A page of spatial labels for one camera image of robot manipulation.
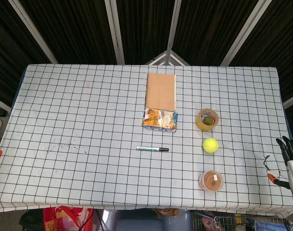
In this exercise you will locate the green white marker pen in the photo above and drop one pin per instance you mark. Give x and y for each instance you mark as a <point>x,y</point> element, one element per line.
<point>151,148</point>

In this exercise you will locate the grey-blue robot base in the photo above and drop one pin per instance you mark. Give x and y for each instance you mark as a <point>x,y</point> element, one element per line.
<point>146,222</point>

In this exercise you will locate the yellow tennis ball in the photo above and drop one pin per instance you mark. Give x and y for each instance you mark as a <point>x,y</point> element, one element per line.
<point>210,145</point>

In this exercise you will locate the olive green round object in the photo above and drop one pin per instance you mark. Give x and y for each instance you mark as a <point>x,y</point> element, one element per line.
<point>208,120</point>

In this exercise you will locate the black loose thread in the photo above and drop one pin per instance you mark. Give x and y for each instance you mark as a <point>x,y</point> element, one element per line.
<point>265,163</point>

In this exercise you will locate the clear jar of rubber bands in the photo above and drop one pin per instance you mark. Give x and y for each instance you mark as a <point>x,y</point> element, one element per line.
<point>210,181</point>

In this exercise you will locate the red plastic bag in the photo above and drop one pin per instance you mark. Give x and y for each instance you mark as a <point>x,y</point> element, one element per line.
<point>67,217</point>

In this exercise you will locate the white black checkered tablecloth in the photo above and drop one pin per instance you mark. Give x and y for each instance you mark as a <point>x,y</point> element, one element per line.
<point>88,120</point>

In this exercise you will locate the clear yellowish tape roll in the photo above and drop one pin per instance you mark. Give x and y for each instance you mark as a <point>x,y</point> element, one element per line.
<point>200,125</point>

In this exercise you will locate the colourful foil snack packet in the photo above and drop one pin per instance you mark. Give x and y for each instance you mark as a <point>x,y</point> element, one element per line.
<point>158,120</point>

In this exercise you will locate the brown spiral notebook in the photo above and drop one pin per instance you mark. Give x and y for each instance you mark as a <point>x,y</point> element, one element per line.
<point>160,91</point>

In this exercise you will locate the white metal frame bar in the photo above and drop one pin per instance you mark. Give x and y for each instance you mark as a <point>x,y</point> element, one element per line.
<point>174,24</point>
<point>245,33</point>
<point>0,104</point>
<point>33,31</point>
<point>115,31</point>
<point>291,99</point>

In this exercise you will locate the white triangular metal frame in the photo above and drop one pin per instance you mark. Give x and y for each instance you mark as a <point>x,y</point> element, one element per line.
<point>158,57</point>

